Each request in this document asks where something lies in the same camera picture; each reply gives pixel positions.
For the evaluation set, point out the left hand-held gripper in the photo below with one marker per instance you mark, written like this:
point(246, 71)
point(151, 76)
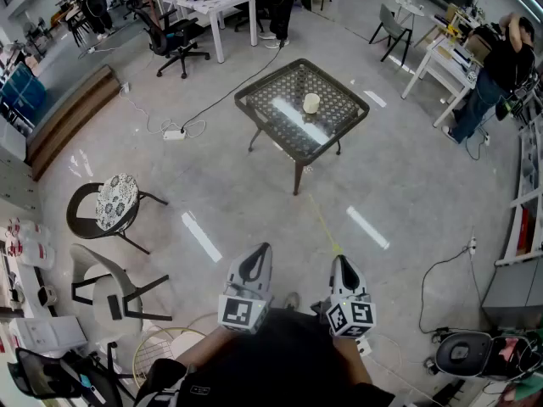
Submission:
point(237, 312)

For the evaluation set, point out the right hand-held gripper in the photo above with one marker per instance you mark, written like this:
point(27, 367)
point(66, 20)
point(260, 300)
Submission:
point(352, 316)

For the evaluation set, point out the cream cup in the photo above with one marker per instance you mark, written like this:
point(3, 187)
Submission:
point(311, 103)

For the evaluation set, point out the person's left forearm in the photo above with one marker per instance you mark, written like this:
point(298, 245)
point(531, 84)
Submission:
point(203, 350)

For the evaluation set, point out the person's right forearm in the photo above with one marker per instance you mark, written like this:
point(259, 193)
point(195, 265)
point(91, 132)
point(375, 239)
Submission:
point(352, 358)

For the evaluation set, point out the person's grey shoe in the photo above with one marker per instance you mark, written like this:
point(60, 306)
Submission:
point(292, 300)

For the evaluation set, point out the person's black clothing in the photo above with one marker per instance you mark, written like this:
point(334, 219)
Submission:
point(275, 363)

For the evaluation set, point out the small white extension socket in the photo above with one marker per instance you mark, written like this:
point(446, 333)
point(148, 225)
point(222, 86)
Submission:
point(472, 245)

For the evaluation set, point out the black and white seat shell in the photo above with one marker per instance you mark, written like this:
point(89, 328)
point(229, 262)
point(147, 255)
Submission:
point(462, 352)

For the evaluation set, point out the grey chair with black legs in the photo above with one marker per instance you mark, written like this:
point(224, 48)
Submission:
point(106, 286)

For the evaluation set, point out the floral round seat cushion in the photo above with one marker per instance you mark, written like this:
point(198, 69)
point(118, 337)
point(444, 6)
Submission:
point(116, 202)

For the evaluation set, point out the metal lattice glass-top table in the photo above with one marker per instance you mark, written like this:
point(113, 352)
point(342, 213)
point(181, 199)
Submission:
point(297, 125)

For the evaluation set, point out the white power strip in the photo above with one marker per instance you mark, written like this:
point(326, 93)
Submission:
point(174, 135)

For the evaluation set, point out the grey cabinet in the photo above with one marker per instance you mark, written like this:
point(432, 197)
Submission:
point(515, 288)

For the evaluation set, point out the black round-back chair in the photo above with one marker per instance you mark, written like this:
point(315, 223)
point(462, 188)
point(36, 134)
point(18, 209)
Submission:
point(80, 214)

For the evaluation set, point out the white open shelf unit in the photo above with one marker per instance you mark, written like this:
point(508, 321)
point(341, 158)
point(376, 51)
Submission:
point(528, 193)

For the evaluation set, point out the white paper box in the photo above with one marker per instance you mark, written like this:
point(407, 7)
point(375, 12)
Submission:
point(46, 333)

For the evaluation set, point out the pack of water bottles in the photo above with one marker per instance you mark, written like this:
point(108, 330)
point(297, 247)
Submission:
point(34, 244)

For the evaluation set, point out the black mesh office chair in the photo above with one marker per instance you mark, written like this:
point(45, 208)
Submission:
point(46, 375)

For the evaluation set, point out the white cluttered work table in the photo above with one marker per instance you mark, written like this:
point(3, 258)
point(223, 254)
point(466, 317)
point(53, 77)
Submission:
point(441, 62)

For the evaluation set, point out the wooden step platform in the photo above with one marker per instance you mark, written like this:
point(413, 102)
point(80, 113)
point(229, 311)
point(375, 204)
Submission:
point(72, 117)

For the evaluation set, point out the black wheeled office chair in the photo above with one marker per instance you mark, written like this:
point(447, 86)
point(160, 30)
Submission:
point(169, 36)

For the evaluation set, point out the grey shell chair black legs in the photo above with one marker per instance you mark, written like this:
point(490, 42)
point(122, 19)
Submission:
point(392, 26)

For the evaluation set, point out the white desk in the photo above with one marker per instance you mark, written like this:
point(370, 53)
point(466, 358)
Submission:
point(225, 2)

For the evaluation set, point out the small round white table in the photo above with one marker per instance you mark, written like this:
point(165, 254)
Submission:
point(409, 9)

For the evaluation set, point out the blue storage bin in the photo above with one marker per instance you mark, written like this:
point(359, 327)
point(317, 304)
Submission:
point(21, 91)

